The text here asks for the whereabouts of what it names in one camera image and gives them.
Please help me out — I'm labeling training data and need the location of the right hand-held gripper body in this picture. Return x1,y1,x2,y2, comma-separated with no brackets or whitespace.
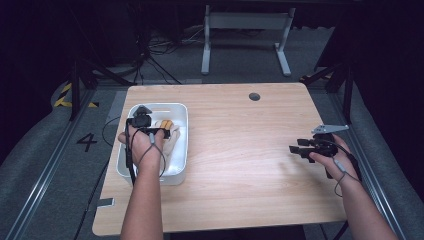
309,124,350,158

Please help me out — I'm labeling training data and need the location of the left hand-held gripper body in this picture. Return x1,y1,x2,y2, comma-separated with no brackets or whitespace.
125,104,154,130

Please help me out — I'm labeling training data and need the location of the white plastic bin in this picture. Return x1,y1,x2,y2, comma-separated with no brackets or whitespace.
115,102,190,187

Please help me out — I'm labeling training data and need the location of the person's right hand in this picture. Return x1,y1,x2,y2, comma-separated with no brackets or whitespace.
308,133,360,183

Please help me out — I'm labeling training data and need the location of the person's left hand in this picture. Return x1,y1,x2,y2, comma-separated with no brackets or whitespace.
118,124,166,171

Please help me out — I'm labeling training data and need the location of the grey floor tape strip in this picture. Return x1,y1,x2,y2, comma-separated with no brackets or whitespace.
105,90,128,126

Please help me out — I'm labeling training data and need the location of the black metal stand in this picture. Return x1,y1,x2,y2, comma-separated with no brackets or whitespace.
299,59,355,125
68,56,136,122

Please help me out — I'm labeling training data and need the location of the yellow black hazard tape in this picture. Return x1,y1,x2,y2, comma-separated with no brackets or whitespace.
53,82,100,109

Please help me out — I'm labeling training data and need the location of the grey left wrist strap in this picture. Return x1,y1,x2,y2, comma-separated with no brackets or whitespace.
130,132,168,178

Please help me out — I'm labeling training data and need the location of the grey wrist strap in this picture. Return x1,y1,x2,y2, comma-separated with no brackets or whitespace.
130,132,168,178
333,158,363,198

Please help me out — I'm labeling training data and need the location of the grey right wrist strap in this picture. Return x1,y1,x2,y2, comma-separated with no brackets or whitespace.
333,158,363,198

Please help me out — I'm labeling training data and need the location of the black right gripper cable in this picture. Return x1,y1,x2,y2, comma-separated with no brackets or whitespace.
319,139,364,183

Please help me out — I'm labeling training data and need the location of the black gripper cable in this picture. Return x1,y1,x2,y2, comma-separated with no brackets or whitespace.
319,139,364,183
124,117,138,186

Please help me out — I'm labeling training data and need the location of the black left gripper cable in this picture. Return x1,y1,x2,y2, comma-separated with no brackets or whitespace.
124,117,138,186

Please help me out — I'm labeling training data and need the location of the bundle of floor cables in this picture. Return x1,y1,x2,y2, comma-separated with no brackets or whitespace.
131,26,205,85

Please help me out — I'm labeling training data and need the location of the grey metal table bracket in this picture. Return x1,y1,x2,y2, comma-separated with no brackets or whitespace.
96,197,115,208

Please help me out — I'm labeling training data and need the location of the white metal desk frame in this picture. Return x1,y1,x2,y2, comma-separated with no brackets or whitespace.
200,4,296,77

